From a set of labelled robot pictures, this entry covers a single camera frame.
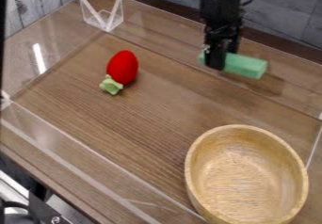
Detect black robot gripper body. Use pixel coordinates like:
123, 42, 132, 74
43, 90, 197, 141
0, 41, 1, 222
201, 0, 243, 40

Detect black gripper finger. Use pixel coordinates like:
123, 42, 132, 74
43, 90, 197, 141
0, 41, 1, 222
227, 35, 242, 54
205, 37, 226, 71

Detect green rectangular block stick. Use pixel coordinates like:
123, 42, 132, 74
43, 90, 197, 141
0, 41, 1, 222
198, 50, 269, 80

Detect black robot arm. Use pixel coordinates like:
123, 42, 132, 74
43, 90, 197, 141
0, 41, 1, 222
199, 0, 253, 71

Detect wooden brown bowl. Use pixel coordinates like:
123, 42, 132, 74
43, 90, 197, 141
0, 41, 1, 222
185, 124, 310, 224

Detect red toy strawberry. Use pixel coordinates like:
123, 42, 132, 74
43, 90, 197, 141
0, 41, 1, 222
99, 50, 139, 95

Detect black clamp under table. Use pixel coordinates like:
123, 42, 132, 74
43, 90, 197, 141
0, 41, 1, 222
0, 193, 71, 224

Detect clear acrylic tray enclosure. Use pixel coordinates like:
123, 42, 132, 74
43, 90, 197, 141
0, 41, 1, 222
0, 0, 322, 224

